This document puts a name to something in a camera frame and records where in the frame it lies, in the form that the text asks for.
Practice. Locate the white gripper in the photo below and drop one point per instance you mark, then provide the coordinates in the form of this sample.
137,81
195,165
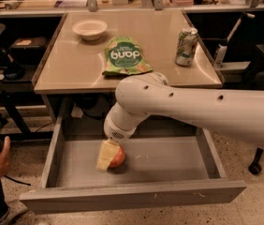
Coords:
115,130

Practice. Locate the red apple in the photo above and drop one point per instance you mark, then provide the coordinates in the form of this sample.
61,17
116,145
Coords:
118,159

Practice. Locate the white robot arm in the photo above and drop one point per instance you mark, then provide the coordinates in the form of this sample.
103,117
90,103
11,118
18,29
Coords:
234,113

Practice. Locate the grey open drawer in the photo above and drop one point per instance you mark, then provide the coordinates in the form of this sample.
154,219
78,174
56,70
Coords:
167,163

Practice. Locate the grey counter cabinet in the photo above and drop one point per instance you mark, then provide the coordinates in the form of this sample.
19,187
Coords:
74,65

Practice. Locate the green snack bag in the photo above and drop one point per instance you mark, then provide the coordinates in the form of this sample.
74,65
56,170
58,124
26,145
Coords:
124,57

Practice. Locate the white bowl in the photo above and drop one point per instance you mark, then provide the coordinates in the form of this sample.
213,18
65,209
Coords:
90,29

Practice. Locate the black round device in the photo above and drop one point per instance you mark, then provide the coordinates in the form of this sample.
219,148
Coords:
14,70

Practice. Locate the green white soda can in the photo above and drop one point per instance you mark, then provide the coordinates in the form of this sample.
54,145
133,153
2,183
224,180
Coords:
186,47

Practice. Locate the black box on shelf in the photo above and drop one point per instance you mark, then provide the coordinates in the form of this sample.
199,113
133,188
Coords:
29,43

